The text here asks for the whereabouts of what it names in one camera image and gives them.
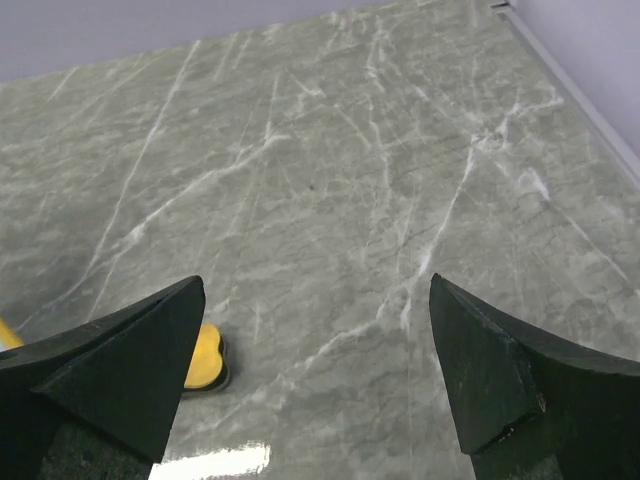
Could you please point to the aluminium side rail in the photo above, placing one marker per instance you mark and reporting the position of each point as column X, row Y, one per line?
column 591, row 50

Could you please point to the yellow whiteboard eraser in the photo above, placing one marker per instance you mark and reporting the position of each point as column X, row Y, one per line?
column 208, row 370

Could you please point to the yellow framed whiteboard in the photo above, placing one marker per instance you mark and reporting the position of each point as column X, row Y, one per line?
column 8, row 338

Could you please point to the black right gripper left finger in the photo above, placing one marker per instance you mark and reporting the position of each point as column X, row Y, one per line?
column 98, row 401

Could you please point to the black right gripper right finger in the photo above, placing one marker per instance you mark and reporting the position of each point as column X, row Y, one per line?
column 528, row 404

